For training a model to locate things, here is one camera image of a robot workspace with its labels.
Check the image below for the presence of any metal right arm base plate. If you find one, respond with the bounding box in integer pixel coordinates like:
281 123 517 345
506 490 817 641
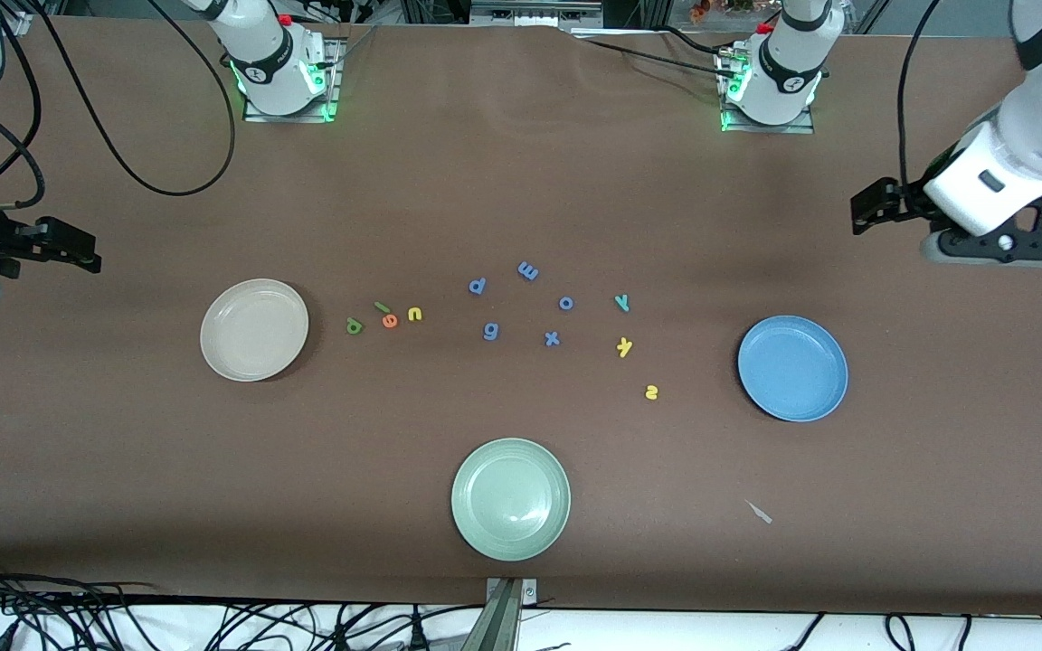
243 36 343 123

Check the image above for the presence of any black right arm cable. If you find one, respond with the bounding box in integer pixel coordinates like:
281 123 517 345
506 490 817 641
0 0 237 211

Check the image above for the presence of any beige brown round plate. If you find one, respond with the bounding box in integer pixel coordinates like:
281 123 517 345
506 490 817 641
200 278 310 382

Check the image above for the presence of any black cable tangle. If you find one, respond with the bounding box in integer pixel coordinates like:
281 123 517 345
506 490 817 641
0 556 486 651

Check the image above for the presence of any black base power cable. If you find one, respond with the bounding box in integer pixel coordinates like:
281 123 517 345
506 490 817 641
573 27 744 80

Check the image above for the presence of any blue round plate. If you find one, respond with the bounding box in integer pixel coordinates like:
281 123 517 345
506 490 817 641
737 315 849 423

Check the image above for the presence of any pale green round plate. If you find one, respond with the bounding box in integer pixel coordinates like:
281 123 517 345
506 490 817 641
450 438 572 562

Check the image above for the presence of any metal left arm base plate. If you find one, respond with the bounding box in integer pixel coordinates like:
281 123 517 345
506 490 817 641
718 43 817 135

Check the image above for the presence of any grey metal frame bar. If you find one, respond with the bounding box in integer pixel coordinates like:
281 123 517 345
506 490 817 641
469 0 605 30

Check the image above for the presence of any grey metal table bracket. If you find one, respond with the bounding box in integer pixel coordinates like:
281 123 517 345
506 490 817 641
485 577 538 651

